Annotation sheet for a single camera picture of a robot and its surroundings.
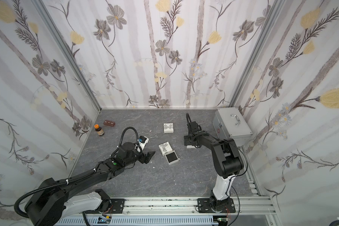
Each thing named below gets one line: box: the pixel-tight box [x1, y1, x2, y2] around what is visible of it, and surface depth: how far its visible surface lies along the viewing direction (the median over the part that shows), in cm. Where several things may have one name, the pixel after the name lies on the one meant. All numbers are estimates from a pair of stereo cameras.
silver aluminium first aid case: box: [211, 106, 253, 147], surface depth 93 cm
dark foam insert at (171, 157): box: [165, 151, 178, 163], surface depth 93 cm
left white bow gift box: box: [158, 141, 173, 157], surface depth 95 cm
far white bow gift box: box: [163, 122, 174, 134], surface depth 106 cm
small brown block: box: [103, 120, 116, 127], surface depth 112 cm
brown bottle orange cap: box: [93, 123, 105, 137], surface depth 101 cm
